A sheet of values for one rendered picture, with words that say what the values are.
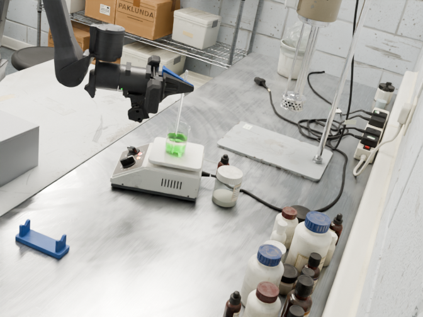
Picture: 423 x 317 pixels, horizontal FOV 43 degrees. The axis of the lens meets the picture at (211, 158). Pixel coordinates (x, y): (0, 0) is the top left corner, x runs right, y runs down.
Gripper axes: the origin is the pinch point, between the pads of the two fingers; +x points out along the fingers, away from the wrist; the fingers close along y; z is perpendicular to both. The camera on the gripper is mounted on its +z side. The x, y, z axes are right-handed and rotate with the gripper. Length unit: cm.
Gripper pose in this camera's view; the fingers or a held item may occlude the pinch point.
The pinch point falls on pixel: (177, 86)
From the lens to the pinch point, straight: 114.0
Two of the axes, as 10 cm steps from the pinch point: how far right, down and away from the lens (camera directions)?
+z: -1.9, 8.6, 4.7
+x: 9.8, 1.2, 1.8
